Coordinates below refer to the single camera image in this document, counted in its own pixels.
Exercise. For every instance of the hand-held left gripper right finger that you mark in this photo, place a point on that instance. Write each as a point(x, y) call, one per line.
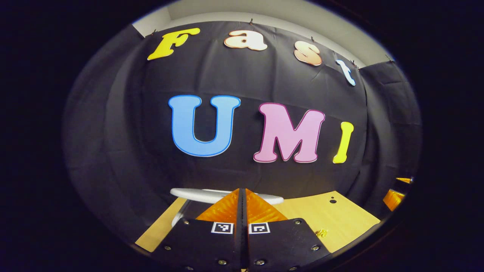
point(253, 251)

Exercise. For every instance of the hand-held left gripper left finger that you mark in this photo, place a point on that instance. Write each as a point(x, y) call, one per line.
point(236, 251)

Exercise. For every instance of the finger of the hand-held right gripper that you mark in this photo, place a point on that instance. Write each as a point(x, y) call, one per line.
point(392, 199)
point(404, 180)

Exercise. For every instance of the white desktop garbage bin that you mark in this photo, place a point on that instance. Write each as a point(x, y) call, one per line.
point(196, 195)

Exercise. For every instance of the yellow paper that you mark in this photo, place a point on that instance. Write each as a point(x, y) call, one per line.
point(321, 233)

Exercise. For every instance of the black round desk plug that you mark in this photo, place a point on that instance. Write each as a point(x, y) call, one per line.
point(332, 201)

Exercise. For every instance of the black backdrop cloth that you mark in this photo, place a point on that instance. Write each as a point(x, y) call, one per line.
point(245, 75)

